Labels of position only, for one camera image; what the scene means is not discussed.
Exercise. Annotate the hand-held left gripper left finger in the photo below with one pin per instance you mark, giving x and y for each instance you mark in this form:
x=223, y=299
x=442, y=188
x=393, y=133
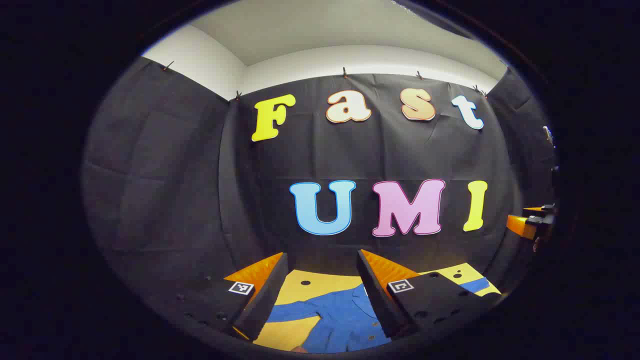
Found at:
x=267, y=295

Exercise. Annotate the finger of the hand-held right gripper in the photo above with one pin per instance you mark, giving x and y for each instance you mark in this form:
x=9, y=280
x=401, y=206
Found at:
x=520, y=226
x=542, y=210

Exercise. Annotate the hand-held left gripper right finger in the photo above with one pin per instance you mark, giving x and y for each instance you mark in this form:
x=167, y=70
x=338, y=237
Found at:
x=375, y=295

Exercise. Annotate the blue shirt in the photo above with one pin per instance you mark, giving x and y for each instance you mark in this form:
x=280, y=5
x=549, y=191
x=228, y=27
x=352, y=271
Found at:
x=340, y=320

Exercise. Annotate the black backdrop cloth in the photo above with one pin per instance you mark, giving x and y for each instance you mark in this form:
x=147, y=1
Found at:
x=200, y=175

